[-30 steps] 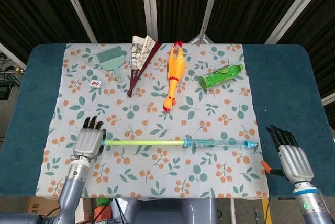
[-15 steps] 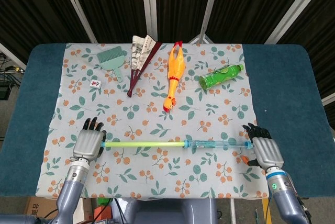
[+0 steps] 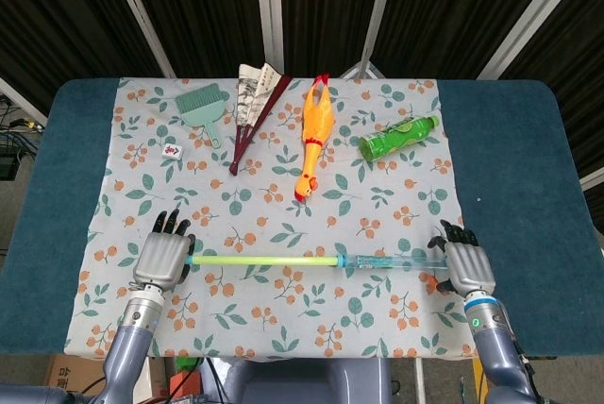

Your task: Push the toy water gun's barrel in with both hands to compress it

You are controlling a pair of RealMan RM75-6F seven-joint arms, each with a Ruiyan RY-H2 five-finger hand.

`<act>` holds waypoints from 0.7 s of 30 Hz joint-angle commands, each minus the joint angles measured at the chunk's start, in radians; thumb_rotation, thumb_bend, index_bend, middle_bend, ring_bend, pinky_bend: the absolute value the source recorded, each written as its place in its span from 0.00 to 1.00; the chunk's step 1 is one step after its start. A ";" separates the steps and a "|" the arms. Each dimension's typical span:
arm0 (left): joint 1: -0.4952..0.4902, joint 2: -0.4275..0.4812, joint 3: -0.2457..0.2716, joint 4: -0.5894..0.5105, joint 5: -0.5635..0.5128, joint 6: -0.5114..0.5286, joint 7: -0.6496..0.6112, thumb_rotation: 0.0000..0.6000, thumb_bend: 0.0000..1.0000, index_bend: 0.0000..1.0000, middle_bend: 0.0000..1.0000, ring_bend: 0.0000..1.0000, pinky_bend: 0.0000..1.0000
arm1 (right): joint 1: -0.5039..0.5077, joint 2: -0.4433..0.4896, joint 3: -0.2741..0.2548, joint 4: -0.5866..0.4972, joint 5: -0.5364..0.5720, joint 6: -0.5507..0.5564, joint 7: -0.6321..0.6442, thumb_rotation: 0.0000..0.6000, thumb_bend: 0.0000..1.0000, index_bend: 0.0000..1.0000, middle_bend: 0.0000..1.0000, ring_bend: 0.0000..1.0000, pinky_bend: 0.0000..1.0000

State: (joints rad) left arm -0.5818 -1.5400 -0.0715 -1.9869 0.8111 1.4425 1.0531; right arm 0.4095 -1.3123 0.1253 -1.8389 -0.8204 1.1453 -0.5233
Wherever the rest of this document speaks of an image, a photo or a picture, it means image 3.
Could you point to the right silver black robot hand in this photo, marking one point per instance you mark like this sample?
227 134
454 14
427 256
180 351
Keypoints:
472 269

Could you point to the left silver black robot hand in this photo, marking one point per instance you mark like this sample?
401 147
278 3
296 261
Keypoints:
160 260

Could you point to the blue green water syringe toy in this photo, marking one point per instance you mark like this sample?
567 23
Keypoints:
264 260

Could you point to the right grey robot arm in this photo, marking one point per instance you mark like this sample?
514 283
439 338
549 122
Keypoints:
500 357

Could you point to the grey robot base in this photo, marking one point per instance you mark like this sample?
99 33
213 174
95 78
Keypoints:
302 382

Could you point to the small green hand brush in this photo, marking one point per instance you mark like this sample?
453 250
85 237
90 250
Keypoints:
200 109

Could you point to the small green object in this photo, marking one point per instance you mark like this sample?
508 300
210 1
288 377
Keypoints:
186 363

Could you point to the white mahjong tile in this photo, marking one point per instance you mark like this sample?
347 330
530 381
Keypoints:
172 151

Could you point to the blue felt table cover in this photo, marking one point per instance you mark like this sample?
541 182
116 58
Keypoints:
509 163

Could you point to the small orange box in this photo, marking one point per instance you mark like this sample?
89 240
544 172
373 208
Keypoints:
186 382

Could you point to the floral print tablecloth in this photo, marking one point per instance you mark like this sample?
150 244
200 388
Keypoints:
283 309

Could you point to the brown cardboard box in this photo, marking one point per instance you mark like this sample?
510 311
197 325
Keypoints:
75 373

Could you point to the green plastic drink bottle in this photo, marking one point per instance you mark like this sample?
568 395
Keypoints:
396 137

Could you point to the folding paper fan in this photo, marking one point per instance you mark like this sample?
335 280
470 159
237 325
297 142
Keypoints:
250 97

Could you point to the yellow rubber chicken toy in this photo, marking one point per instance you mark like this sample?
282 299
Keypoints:
318 121

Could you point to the white partition frame post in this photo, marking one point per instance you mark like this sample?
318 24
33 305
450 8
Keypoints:
528 17
269 12
23 102
594 180
141 17
377 12

